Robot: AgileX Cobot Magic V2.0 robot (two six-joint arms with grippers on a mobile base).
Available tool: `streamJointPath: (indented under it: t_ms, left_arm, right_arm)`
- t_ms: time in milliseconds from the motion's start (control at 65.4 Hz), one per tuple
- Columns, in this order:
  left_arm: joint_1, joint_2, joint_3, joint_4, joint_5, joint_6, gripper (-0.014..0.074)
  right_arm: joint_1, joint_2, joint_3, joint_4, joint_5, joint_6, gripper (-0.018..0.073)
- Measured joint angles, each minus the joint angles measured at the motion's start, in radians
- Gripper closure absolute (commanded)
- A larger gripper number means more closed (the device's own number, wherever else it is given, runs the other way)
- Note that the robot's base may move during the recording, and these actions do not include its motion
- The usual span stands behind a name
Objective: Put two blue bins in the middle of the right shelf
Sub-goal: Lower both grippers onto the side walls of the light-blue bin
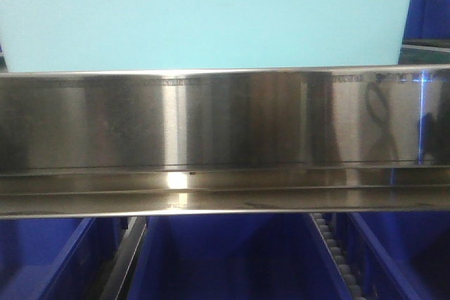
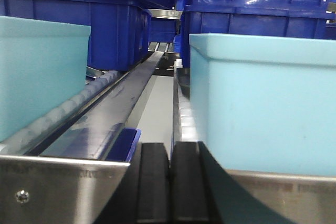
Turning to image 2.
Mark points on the grey metal divider rail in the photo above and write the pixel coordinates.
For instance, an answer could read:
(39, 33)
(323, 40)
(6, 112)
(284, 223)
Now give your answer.
(91, 133)

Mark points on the white roller track right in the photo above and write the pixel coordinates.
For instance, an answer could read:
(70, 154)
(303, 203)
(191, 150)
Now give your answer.
(185, 128)

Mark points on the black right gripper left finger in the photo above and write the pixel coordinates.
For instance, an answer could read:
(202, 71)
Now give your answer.
(143, 194)

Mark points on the stainless steel shelf front rail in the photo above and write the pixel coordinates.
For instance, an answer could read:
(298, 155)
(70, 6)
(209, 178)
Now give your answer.
(63, 190)

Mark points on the dark blue crate lower left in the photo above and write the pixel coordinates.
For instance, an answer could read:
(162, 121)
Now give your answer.
(119, 31)

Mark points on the light blue bin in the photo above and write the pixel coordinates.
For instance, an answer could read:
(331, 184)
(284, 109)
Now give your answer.
(265, 103)
(43, 64)

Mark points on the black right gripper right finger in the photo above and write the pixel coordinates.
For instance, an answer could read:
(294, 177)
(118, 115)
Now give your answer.
(203, 193)

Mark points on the white roller track left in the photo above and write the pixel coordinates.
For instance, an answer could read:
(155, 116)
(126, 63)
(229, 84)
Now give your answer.
(31, 135)

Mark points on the dark blue crate lower right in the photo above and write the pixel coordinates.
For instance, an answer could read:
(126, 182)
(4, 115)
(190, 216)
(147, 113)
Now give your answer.
(200, 19)

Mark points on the white roller track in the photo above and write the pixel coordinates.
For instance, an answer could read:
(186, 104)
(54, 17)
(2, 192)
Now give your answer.
(185, 128)
(31, 135)

